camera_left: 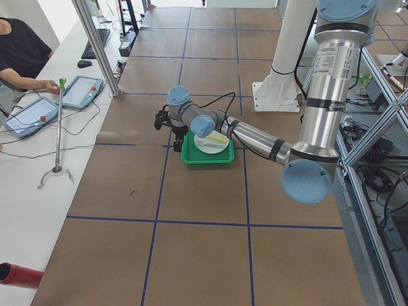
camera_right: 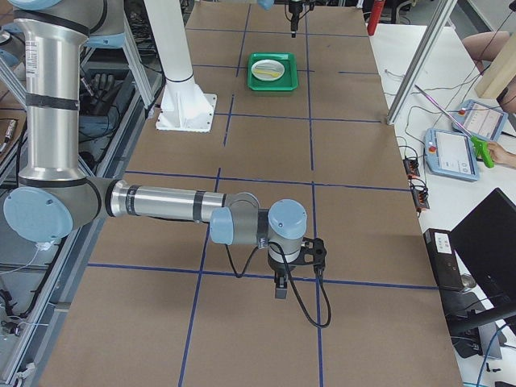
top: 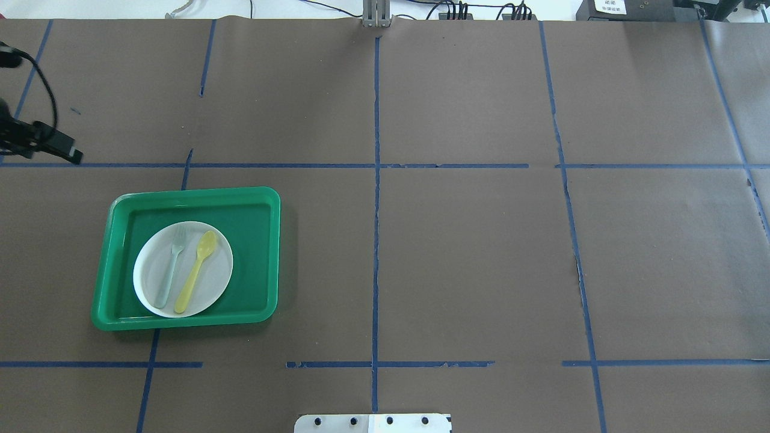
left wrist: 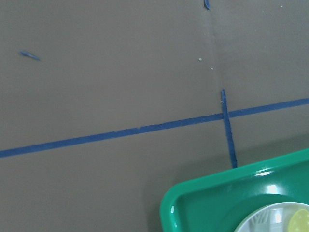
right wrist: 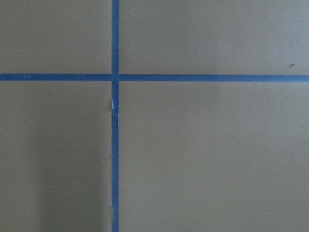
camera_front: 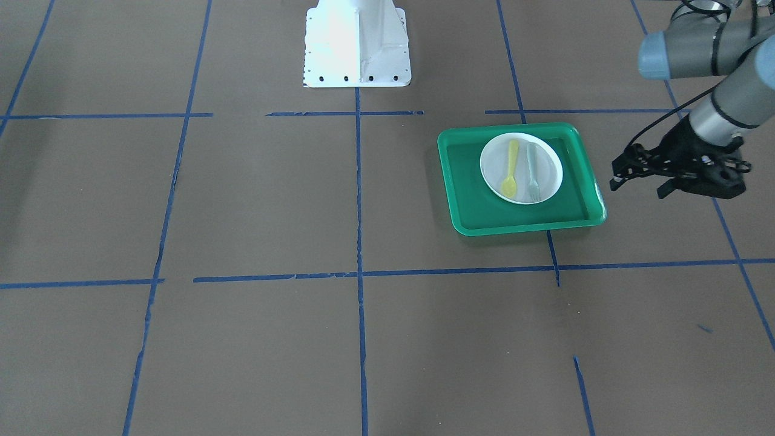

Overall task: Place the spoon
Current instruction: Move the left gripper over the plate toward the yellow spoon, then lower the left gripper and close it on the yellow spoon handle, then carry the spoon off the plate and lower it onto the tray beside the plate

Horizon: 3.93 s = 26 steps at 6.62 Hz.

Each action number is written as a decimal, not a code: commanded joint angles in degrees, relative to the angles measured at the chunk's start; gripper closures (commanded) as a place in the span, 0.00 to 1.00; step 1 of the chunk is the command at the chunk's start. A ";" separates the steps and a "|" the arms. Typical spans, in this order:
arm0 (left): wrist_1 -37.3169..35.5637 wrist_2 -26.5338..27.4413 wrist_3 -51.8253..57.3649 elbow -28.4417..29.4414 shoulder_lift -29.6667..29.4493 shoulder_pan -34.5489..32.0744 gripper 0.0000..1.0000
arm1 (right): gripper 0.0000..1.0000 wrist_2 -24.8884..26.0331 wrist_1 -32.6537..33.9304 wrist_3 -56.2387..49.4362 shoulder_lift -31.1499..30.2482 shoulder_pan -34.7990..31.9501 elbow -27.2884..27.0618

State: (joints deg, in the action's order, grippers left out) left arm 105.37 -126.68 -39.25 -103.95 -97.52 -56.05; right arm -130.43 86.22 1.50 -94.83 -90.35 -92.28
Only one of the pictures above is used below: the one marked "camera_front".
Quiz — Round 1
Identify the white round plate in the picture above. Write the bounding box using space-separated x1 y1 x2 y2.
479 133 564 206

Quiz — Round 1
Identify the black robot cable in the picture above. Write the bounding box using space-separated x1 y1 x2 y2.
624 0 763 158

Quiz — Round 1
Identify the green plastic tray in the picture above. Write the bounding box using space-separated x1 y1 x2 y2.
438 122 608 237

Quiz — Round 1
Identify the yellow plastic spoon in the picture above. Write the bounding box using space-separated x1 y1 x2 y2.
500 140 519 199

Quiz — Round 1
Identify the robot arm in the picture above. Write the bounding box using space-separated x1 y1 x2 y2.
609 1 774 199

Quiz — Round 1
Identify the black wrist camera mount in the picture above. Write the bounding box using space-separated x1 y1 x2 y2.
681 155 752 199

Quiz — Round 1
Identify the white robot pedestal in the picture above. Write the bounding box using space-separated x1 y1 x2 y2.
303 1 412 88

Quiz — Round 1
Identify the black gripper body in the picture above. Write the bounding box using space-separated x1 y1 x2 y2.
648 117 744 179

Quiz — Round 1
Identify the clear plastic fork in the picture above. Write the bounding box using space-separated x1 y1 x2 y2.
527 142 541 202

